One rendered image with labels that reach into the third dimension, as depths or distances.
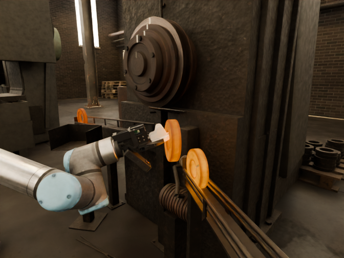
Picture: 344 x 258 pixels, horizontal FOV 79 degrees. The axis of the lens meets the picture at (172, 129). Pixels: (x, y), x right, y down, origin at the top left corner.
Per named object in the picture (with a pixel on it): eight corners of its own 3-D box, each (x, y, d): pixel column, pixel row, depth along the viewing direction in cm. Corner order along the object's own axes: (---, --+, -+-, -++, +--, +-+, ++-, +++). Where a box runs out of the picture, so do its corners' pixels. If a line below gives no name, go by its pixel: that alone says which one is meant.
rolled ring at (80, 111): (82, 108, 192) (86, 108, 194) (75, 108, 205) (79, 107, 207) (85, 128, 195) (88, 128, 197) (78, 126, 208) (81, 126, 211)
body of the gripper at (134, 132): (146, 126, 70) (110, 138, 68) (153, 149, 72) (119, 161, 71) (144, 122, 77) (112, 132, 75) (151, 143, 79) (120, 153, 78)
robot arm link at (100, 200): (69, 218, 59) (61, 176, 64) (88, 215, 70) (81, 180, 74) (100, 206, 60) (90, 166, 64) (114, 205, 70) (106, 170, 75)
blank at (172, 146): (172, 117, 84) (164, 117, 83) (181, 120, 69) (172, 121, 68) (172, 155, 86) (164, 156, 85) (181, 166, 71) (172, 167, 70)
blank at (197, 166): (197, 190, 86) (190, 191, 85) (191, 153, 91) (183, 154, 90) (213, 186, 72) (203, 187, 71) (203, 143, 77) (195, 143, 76)
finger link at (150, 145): (164, 139, 71) (138, 148, 70) (165, 143, 72) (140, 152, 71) (162, 135, 76) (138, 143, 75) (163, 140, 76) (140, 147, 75)
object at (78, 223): (78, 210, 170) (68, 123, 153) (108, 213, 166) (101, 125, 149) (61, 227, 151) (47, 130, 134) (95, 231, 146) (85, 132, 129)
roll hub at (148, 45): (131, 90, 124) (128, 39, 117) (163, 92, 105) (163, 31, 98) (123, 90, 120) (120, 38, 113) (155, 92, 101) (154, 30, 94)
